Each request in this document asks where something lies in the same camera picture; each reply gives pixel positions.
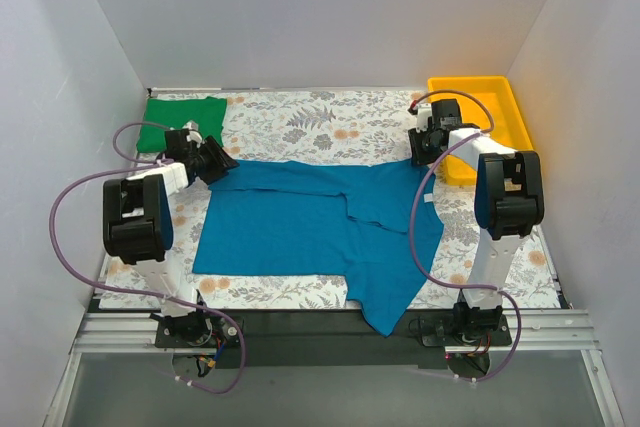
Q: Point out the yellow plastic tray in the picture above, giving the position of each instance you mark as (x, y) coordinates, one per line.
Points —
(496, 94)

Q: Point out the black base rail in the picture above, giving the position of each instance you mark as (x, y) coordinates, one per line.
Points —
(320, 338)

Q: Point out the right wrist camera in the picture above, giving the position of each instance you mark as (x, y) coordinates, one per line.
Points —
(423, 114)

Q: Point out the aluminium frame rail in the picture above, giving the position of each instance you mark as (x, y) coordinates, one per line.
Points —
(114, 374)

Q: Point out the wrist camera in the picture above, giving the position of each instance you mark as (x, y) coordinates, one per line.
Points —
(423, 114)
(193, 133)

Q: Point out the blue t shirt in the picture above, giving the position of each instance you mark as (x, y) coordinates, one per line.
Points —
(355, 221)

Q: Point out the floral table cloth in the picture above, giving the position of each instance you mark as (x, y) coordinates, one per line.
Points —
(327, 127)

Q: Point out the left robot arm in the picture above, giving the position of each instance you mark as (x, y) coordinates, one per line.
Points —
(138, 229)

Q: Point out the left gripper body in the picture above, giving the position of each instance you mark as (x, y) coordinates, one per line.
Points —
(216, 160)

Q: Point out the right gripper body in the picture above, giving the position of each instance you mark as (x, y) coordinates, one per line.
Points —
(423, 148)

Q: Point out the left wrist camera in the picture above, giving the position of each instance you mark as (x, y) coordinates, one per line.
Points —
(193, 133)

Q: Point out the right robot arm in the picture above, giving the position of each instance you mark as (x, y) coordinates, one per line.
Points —
(508, 204)

